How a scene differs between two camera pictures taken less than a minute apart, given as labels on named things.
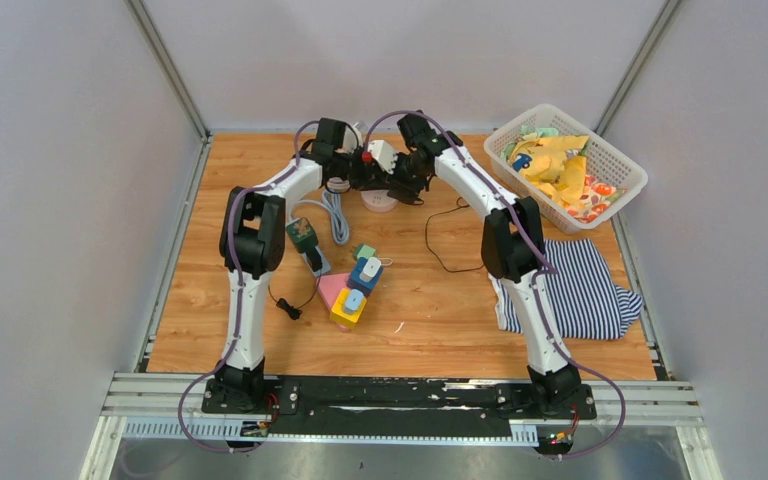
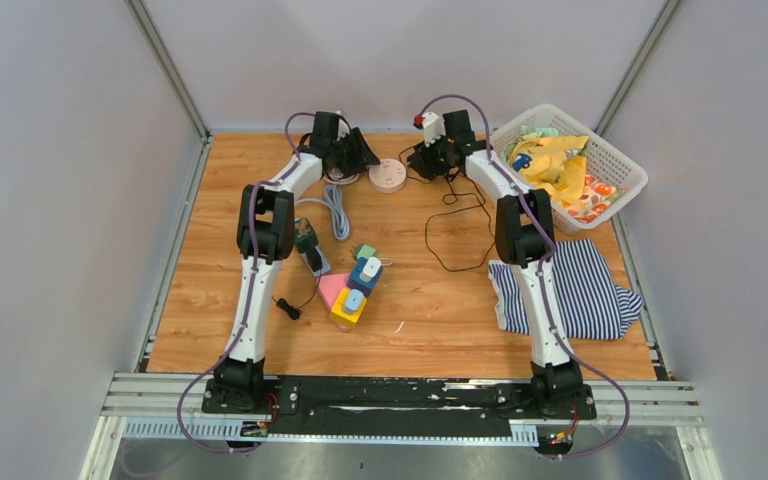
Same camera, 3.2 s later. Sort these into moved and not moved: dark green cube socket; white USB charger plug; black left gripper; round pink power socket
Moved: round pink power socket
Not moved: dark green cube socket; white USB charger plug; black left gripper
